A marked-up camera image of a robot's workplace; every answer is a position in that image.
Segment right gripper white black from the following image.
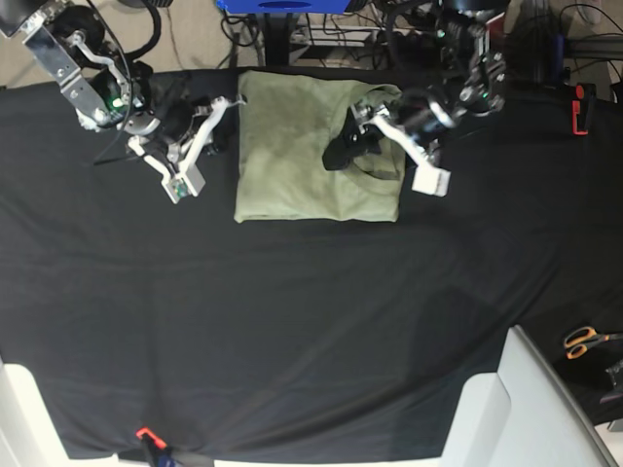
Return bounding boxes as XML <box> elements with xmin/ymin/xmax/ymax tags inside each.
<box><xmin>126</xmin><ymin>94</ymin><xmax>247</xmax><ymax>204</ymax></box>

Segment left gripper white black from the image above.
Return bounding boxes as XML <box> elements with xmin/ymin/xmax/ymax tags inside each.
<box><xmin>322</xmin><ymin>88</ymin><xmax>460</xmax><ymax>198</ymax></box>

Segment light green T-shirt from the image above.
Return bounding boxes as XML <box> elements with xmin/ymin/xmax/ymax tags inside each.
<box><xmin>235</xmin><ymin>71</ymin><xmax>406</xmax><ymax>223</ymax></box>

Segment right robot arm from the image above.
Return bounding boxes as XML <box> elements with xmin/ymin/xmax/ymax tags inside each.
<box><xmin>1</xmin><ymin>1</ymin><xmax>246</xmax><ymax>203</ymax></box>

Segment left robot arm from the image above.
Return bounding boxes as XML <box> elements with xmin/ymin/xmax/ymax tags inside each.
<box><xmin>322</xmin><ymin>1</ymin><xmax>508</xmax><ymax>198</ymax></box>

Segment blue box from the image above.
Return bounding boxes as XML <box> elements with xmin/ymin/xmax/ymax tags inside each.
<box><xmin>216</xmin><ymin>0</ymin><xmax>350</xmax><ymax>15</ymax></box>

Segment black table cloth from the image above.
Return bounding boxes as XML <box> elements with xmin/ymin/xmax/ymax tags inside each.
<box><xmin>1</xmin><ymin>84</ymin><xmax>622</xmax><ymax>463</ymax></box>

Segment red black clamp right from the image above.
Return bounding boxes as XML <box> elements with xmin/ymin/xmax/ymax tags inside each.
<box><xmin>571</xmin><ymin>83</ymin><xmax>597</xmax><ymax>136</ymax></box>

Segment red black clamp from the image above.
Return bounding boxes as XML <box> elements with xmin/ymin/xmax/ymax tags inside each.
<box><xmin>571</xmin><ymin>83</ymin><xmax>597</xmax><ymax>136</ymax></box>
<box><xmin>135</xmin><ymin>427</ymin><xmax>176</xmax><ymax>467</ymax></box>

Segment red black clamp bottom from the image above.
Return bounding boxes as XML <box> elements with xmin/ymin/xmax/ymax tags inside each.
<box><xmin>135</xmin><ymin>427</ymin><xmax>176</xmax><ymax>467</ymax></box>

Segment white chair left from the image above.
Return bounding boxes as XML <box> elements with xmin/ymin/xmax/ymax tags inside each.
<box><xmin>1</xmin><ymin>362</ymin><xmax>69</xmax><ymax>466</ymax></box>

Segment black table leg post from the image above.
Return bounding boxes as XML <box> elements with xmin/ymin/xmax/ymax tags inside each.
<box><xmin>260</xmin><ymin>13</ymin><xmax>300</xmax><ymax>67</ymax></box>

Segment orange handled scissors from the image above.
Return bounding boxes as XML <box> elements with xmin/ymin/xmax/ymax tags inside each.
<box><xmin>563</xmin><ymin>326</ymin><xmax>622</xmax><ymax>360</ymax></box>

